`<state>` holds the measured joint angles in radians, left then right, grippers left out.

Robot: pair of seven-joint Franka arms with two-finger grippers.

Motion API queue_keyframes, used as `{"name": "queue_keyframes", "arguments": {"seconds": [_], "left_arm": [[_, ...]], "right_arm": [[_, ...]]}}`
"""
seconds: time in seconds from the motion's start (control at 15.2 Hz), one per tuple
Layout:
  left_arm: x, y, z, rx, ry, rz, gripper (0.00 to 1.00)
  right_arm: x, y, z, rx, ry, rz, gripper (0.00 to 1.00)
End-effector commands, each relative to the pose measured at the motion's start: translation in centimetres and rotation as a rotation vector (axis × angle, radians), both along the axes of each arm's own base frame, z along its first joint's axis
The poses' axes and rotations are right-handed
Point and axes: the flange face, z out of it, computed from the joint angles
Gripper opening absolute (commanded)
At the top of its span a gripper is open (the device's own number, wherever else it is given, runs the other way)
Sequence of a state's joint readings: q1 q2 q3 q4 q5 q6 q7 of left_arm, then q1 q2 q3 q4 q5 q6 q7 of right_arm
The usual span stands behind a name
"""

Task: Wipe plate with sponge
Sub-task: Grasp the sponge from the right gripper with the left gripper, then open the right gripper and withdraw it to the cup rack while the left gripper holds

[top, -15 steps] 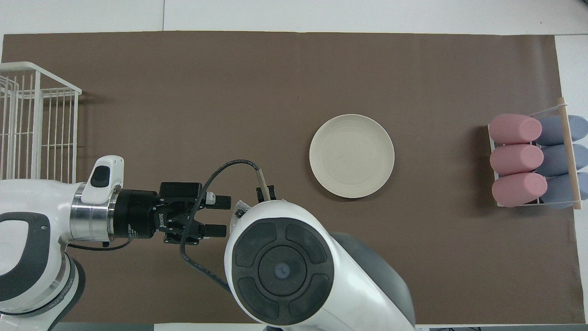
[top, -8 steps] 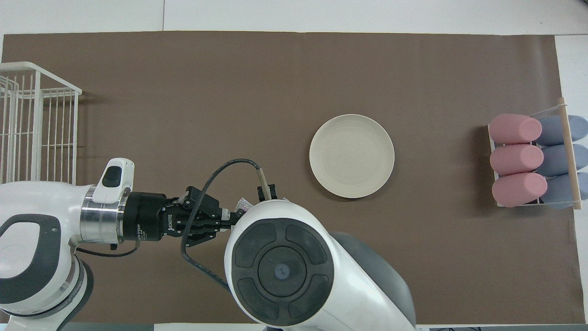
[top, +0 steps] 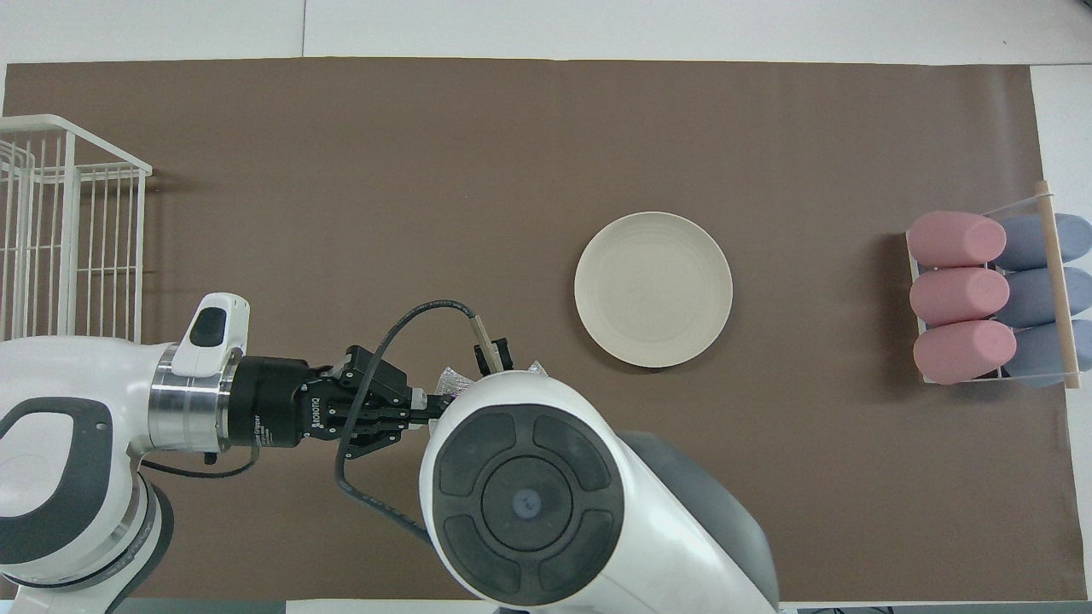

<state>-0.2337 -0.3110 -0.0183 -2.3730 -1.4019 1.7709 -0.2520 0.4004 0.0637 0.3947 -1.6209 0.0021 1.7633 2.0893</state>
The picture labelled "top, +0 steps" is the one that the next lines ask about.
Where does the brown table mat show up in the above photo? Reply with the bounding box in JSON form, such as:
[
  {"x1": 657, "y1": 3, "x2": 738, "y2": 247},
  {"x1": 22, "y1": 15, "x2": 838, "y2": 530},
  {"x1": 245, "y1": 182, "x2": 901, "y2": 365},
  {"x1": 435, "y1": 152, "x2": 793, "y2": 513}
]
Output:
[{"x1": 0, "y1": 58, "x2": 1080, "y2": 602}]

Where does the blue plastic cup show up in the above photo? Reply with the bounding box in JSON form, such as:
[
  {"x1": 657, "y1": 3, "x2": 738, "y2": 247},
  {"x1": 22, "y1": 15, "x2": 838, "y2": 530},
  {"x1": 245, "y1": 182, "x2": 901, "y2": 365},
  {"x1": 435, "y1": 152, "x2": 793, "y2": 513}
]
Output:
[
  {"x1": 996, "y1": 213, "x2": 1092, "y2": 272},
  {"x1": 996, "y1": 267, "x2": 1092, "y2": 329},
  {"x1": 1007, "y1": 320, "x2": 1092, "y2": 389}
]

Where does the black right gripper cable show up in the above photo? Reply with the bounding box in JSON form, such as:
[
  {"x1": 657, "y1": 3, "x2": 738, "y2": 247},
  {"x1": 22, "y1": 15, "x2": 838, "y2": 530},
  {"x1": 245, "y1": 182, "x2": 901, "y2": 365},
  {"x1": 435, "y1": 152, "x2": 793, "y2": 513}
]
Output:
[{"x1": 334, "y1": 300, "x2": 502, "y2": 547}]

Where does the white wire dish rack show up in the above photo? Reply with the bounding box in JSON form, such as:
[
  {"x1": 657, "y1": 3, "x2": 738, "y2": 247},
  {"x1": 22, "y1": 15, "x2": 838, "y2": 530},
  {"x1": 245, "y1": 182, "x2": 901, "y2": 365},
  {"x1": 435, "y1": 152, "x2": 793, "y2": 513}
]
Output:
[{"x1": 0, "y1": 114, "x2": 153, "y2": 342}]

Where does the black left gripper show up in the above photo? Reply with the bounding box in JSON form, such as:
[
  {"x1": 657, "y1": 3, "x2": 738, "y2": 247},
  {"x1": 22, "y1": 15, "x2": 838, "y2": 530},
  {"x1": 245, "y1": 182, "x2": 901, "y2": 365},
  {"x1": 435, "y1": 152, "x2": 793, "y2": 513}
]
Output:
[{"x1": 226, "y1": 345, "x2": 427, "y2": 461}]

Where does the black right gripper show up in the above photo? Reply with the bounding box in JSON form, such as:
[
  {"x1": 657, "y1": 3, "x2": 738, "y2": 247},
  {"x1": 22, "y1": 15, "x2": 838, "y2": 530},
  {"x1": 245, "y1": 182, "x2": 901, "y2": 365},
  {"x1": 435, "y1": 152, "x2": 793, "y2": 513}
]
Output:
[{"x1": 422, "y1": 339, "x2": 513, "y2": 427}]

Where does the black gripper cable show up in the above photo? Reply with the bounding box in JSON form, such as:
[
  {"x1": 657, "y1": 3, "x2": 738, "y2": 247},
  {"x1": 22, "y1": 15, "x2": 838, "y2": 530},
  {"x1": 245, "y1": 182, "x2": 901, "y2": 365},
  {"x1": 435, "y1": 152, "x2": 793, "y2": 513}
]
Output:
[
  {"x1": 139, "y1": 443, "x2": 261, "y2": 480},
  {"x1": 334, "y1": 300, "x2": 502, "y2": 547}
]

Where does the cream round plate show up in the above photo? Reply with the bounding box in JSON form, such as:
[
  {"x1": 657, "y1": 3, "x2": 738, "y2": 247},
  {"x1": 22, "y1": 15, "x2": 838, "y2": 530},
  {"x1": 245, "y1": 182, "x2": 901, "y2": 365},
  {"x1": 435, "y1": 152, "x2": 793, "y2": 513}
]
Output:
[{"x1": 574, "y1": 211, "x2": 734, "y2": 368}]

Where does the silver foil pouch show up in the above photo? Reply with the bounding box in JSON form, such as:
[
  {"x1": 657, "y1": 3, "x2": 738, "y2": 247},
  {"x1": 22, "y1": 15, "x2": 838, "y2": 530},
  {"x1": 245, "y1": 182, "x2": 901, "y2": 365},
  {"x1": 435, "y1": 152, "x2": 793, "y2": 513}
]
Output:
[{"x1": 437, "y1": 361, "x2": 551, "y2": 402}]

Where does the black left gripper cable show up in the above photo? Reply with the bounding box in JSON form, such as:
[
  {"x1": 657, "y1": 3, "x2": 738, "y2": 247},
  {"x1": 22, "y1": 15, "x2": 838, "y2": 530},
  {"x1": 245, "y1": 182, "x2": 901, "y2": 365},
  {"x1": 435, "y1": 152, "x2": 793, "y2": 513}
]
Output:
[{"x1": 139, "y1": 443, "x2": 261, "y2": 480}]

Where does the wire cup rack wooden handle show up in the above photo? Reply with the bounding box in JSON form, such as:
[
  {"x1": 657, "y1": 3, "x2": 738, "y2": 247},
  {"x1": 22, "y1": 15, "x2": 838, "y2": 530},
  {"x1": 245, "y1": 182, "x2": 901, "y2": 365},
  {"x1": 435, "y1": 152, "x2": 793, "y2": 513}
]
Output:
[{"x1": 904, "y1": 180, "x2": 1083, "y2": 391}]

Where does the pink plastic cup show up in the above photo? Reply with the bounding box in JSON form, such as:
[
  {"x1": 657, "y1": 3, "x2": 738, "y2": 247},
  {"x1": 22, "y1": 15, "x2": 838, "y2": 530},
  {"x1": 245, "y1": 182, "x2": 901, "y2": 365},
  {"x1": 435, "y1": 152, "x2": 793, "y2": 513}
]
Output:
[
  {"x1": 913, "y1": 320, "x2": 1018, "y2": 385},
  {"x1": 907, "y1": 211, "x2": 1008, "y2": 268},
  {"x1": 909, "y1": 267, "x2": 1011, "y2": 327}
]

